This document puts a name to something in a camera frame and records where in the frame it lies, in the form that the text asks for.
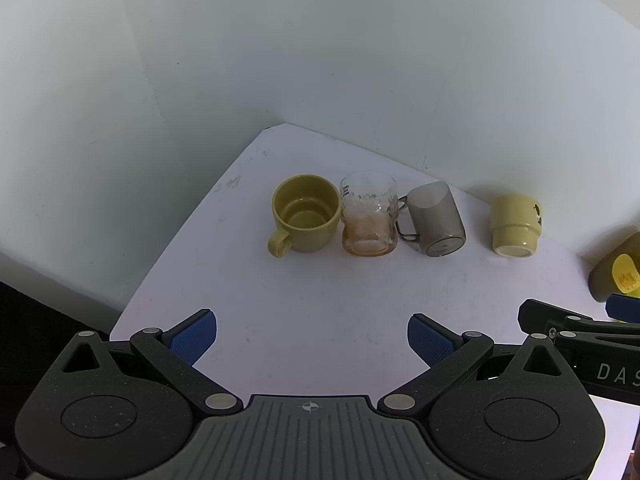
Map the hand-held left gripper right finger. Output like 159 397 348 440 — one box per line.
376 313 581 415

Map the olive green mug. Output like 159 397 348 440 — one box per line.
266 174 342 259

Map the cream yellow cup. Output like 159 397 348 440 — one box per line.
489 193 544 258

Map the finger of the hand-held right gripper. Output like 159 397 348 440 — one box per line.
605 293 640 324
517 298 640 337

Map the clear glass mug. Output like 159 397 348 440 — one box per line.
340 171 408 258

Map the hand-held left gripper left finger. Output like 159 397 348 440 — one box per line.
59 309 240 412

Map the grey metal cup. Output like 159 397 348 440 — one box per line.
395 181 467 258

